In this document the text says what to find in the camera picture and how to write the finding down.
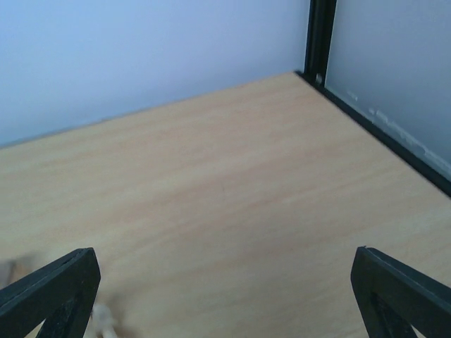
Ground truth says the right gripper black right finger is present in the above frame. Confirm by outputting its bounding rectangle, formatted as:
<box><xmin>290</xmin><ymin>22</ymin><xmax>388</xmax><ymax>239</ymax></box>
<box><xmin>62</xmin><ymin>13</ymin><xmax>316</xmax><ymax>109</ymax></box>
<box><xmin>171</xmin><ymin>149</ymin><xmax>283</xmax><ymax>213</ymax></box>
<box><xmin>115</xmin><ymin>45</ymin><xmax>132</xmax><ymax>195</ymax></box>
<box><xmin>350</xmin><ymin>246</ymin><xmax>450</xmax><ymax>337</ymax></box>

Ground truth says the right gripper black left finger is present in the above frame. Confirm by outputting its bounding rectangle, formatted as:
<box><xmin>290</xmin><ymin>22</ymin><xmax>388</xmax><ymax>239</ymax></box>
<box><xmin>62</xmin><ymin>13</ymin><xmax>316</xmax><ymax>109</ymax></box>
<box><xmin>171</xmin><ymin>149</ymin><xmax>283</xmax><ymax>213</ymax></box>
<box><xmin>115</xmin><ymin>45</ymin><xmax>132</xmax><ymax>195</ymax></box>
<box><xmin>1</xmin><ymin>247</ymin><xmax>101</xmax><ymax>337</ymax></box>

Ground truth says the light wooden chess piece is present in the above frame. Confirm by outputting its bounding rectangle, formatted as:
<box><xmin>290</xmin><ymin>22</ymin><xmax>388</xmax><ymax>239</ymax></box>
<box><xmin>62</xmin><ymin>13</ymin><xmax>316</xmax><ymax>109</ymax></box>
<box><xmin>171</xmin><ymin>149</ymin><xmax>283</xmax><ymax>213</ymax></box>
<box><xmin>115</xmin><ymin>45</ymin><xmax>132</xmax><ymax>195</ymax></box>
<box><xmin>84</xmin><ymin>303</ymin><xmax>118</xmax><ymax>338</ymax></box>

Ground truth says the black enclosure frame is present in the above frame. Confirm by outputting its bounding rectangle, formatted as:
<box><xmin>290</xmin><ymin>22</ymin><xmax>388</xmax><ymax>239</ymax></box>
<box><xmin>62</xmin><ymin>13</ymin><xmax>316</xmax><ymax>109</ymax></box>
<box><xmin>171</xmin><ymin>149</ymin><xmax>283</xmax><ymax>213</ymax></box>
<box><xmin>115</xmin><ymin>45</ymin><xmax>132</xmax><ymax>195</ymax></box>
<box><xmin>299</xmin><ymin>1</ymin><xmax>450</xmax><ymax>194</ymax></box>

